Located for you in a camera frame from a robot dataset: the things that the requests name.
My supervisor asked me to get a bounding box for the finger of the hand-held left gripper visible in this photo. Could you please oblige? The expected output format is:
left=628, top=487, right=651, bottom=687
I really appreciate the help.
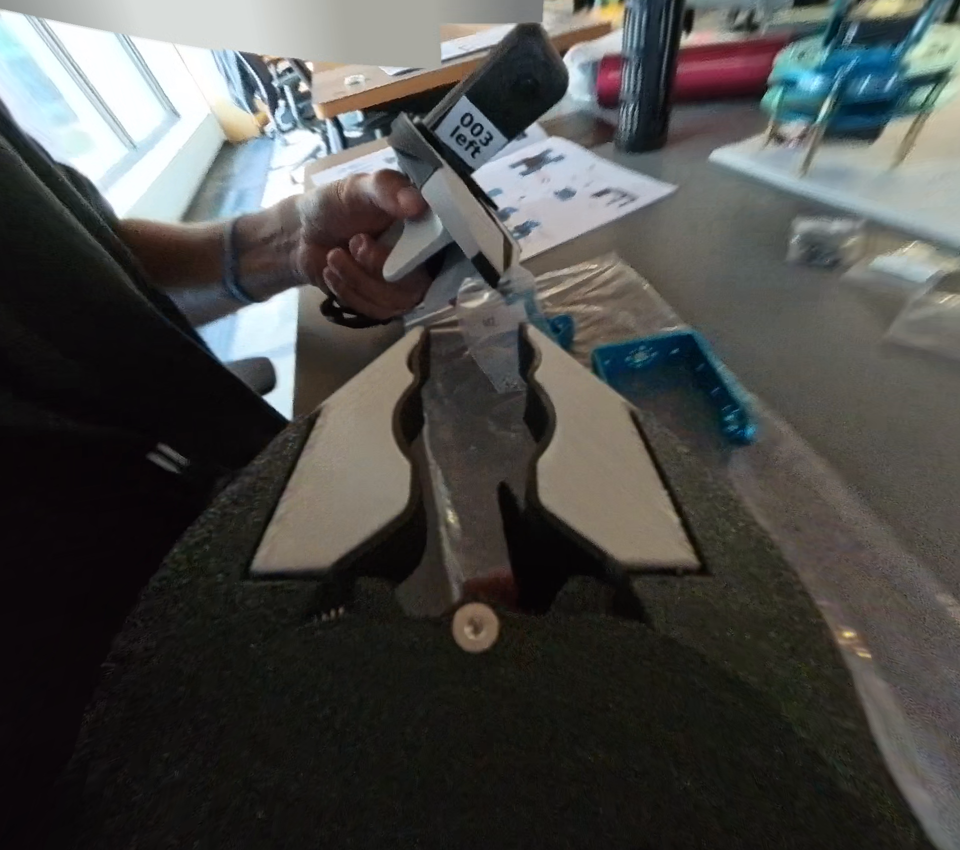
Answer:
left=422, top=164, right=524, bottom=289

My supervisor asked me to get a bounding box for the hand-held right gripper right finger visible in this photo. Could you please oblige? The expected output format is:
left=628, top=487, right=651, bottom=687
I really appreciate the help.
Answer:
left=516, top=327, right=704, bottom=575

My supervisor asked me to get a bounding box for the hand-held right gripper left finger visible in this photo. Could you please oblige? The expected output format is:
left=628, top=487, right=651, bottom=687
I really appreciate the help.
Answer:
left=249, top=327, right=432, bottom=578

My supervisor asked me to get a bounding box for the small clear screw bag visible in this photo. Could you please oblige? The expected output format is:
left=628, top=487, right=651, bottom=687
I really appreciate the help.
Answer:
left=408, top=265, right=541, bottom=397

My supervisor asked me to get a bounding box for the blue U-shaped metal bracket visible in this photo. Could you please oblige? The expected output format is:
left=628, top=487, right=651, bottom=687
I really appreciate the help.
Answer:
left=591, top=331, right=757, bottom=448

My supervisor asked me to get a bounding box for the person's left forearm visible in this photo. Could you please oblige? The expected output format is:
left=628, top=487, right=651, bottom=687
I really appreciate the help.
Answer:
left=116, top=198, right=301, bottom=326

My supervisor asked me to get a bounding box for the grey desk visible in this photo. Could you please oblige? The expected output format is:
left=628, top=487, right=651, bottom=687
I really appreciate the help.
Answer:
left=292, top=123, right=960, bottom=850

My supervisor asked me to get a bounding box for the person's left hand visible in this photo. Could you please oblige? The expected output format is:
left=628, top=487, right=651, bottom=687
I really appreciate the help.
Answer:
left=294, top=168, right=436, bottom=322

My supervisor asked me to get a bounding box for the open instruction manual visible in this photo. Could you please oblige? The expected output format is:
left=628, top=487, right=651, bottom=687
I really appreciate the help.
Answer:
left=307, top=134, right=678, bottom=260

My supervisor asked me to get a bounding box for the wooden work table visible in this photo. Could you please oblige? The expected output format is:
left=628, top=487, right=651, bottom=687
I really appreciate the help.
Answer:
left=311, top=18, right=618, bottom=120

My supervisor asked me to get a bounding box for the black mesh cylinder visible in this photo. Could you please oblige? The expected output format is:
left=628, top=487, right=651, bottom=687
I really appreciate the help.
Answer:
left=615, top=0, right=700, bottom=154

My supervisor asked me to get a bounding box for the dark red tube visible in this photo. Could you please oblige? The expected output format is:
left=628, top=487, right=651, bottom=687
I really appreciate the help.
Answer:
left=596, top=33, right=796, bottom=110

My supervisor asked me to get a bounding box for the large clear plastic sheet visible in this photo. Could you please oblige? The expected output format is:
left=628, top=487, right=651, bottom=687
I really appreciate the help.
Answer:
left=408, top=258, right=960, bottom=850

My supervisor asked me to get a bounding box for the blue wristband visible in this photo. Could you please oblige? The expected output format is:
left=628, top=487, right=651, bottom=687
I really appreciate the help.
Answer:
left=223, top=216, right=258, bottom=305

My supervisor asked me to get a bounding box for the white base board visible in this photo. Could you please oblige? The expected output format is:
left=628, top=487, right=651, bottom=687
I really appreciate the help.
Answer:
left=708, top=115, right=960, bottom=251

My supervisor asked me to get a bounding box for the person's dark clothing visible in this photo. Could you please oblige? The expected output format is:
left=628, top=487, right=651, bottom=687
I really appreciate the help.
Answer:
left=0, top=100, right=292, bottom=850

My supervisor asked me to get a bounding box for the pile of clear parts bags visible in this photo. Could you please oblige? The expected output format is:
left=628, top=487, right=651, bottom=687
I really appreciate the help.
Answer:
left=786, top=213, right=960, bottom=360

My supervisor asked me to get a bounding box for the bright window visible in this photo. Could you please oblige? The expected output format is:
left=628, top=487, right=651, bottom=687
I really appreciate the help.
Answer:
left=0, top=10, right=183, bottom=191

